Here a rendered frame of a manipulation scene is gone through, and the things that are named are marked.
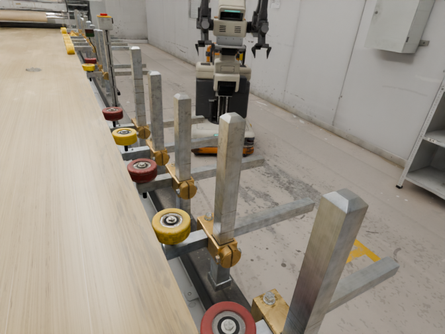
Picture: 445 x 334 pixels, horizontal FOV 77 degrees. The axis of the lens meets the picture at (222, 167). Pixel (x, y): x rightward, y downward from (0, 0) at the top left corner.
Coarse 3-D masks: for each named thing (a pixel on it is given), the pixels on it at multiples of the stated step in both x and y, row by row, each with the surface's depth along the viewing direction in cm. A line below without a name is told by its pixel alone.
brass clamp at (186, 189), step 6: (168, 168) 85; (174, 168) 85; (174, 174) 82; (174, 180) 80; (186, 180) 79; (192, 180) 80; (174, 186) 82; (180, 186) 78; (186, 186) 77; (192, 186) 78; (180, 192) 78; (186, 192) 78; (192, 192) 79; (186, 198) 79
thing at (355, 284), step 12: (372, 264) 59; (384, 264) 59; (396, 264) 59; (348, 276) 56; (360, 276) 56; (372, 276) 56; (384, 276) 58; (336, 288) 53; (348, 288) 53; (360, 288) 54; (336, 300) 51; (348, 300) 54; (264, 324) 46
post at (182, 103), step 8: (176, 96) 69; (184, 96) 68; (176, 104) 69; (184, 104) 69; (176, 112) 70; (184, 112) 70; (176, 120) 71; (184, 120) 71; (176, 128) 72; (184, 128) 72; (176, 136) 74; (184, 136) 73; (176, 144) 75; (184, 144) 74; (176, 152) 76; (184, 152) 75; (176, 160) 78; (184, 160) 76; (176, 168) 79; (184, 168) 78; (176, 176) 81; (184, 176) 79; (176, 200) 85; (184, 200) 83; (176, 208) 87; (184, 208) 84
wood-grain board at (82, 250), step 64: (0, 64) 177; (64, 64) 189; (0, 128) 94; (64, 128) 97; (0, 192) 64; (64, 192) 65; (128, 192) 67; (0, 256) 48; (64, 256) 49; (128, 256) 50; (0, 320) 39; (64, 320) 39; (128, 320) 40; (192, 320) 41
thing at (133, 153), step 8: (216, 136) 116; (168, 144) 106; (192, 144) 110; (200, 144) 112; (208, 144) 113; (216, 144) 115; (128, 152) 99; (136, 152) 100; (144, 152) 102; (168, 152) 107
